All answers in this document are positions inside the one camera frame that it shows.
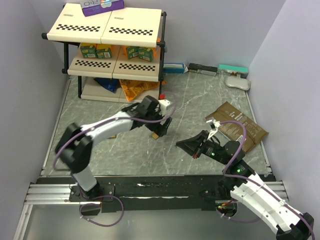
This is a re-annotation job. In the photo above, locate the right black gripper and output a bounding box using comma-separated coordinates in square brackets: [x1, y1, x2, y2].
[176, 129, 230, 166]

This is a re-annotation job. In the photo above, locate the small brass padlock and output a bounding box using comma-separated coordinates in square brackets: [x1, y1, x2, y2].
[151, 132, 159, 140]

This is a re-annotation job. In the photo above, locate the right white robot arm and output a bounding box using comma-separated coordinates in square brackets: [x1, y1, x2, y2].
[175, 130, 315, 240]

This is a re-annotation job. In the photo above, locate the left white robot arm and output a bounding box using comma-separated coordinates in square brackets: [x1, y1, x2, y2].
[55, 95, 175, 201]

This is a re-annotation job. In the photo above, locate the orange snack bag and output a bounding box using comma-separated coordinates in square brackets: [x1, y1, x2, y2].
[119, 79, 160, 102]

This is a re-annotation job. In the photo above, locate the blue white flat box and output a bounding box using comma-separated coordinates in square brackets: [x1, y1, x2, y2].
[163, 63, 189, 74]

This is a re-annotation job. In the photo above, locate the brown foil pouch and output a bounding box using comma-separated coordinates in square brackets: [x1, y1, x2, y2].
[205, 101, 270, 154]

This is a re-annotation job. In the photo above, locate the blue snack bag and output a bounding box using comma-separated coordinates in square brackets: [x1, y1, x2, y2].
[94, 77, 120, 93]

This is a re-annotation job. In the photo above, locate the black long box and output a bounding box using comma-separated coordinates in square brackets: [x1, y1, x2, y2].
[188, 63, 218, 76]

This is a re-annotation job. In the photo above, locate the green yellow carton right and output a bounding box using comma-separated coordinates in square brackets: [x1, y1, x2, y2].
[138, 47, 154, 62]

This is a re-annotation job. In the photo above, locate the green yellow carton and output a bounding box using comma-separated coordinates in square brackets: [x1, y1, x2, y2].
[96, 44, 112, 59]
[124, 46, 139, 60]
[79, 43, 97, 59]
[138, 47, 154, 62]

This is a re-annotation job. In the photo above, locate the grey white pad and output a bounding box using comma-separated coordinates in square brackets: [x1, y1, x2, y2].
[225, 76, 251, 91]

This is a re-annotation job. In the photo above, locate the cream black three-tier shelf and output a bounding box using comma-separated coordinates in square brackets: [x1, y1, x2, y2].
[41, 0, 167, 103]

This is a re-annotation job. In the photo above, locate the teal white box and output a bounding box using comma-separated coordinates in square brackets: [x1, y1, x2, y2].
[217, 64, 249, 78]

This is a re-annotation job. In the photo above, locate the green yellow carton far left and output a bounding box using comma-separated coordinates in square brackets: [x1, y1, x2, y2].
[79, 43, 97, 59]

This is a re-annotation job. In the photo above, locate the purple white box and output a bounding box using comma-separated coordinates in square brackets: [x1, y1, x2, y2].
[80, 0, 125, 17]

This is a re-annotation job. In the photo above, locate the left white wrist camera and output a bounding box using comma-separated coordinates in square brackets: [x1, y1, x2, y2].
[158, 93, 172, 113]

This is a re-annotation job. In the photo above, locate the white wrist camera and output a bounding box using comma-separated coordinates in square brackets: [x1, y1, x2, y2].
[206, 119, 221, 139]
[158, 93, 172, 113]

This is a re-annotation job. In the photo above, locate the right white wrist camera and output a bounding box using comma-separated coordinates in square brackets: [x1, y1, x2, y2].
[206, 119, 221, 139]

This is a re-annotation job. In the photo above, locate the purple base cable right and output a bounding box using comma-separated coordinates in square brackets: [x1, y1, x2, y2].
[219, 213, 261, 223]

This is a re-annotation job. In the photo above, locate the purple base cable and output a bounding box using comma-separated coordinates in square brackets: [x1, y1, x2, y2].
[219, 213, 261, 223]
[79, 194, 125, 227]

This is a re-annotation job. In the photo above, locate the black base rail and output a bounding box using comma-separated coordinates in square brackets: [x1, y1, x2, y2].
[68, 173, 247, 213]

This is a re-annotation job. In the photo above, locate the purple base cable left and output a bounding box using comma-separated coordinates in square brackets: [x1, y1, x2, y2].
[79, 194, 125, 227]

